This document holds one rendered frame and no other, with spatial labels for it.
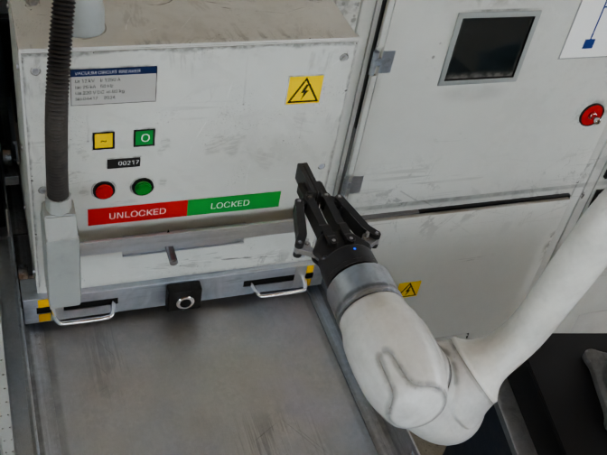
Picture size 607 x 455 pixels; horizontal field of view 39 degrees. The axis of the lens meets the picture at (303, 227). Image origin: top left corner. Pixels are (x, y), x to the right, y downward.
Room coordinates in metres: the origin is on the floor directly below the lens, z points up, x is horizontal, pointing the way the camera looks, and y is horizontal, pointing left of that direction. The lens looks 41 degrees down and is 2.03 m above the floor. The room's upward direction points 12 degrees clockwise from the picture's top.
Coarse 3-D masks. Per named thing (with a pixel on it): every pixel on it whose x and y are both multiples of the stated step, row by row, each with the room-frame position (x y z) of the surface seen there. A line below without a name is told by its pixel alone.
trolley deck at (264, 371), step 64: (0, 256) 1.09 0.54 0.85; (64, 320) 0.97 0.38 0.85; (128, 320) 1.00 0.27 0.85; (192, 320) 1.03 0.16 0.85; (256, 320) 1.06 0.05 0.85; (64, 384) 0.84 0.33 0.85; (128, 384) 0.87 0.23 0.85; (192, 384) 0.90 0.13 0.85; (256, 384) 0.92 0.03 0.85; (320, 384) 0.95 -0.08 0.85; (64, 448) 0.73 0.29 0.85; (128, 448) 0.75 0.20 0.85; (192, 448) 0.77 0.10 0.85; (256, 448) 0.80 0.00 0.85; (320, 448) 0.82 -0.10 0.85
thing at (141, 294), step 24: (288, 264) 1.14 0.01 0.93; (312, 264) 1.16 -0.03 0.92; (24, 288) 0.96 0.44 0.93; (96, 288) 0.99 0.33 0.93; (120, 288) 1.00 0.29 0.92; (144, 288) 1.02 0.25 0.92; (216, 288) 1.08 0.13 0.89; (240, 288) 1.10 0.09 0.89; (264, 288) 1.12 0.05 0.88; (288, 288) 1.14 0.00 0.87; (24, 312) 0.93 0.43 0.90; (48, 312) 0.95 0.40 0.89; (72, 312) 0.97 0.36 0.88; (96, 312) 0.98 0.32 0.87
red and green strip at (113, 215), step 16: (272, 192) 1.12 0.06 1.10; (112, 208) 1.01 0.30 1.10; (128, 208) 1.02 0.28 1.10; (144, 208) 1.03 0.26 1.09; (160, 208) 1.04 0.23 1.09; (176, 208) 1.05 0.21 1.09; (192, 208) 1.06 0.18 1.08; (208, 208) 1.08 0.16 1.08; (224, 208) 1.09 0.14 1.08; (240, 208) 1.10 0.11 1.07; (256, 208) 1.11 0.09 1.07; (96, 224) 1.00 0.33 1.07
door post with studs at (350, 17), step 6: (336, 0) 1.40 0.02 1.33; (342, 0) 1.41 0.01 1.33; (348, 0) 1.41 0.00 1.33; (354, 0) 1.42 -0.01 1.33; (342, 6) 1.41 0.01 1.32; (348, 6) 1.41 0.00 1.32; (354, 6) 1.42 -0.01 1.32; (342, 12) 1.41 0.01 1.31; (348, 12) 1.41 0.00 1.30; (354, 12) 1.42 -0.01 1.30; (348, 18) 1.41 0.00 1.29; (354, 18) 1.42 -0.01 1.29; (354, 24) 1.42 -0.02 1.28
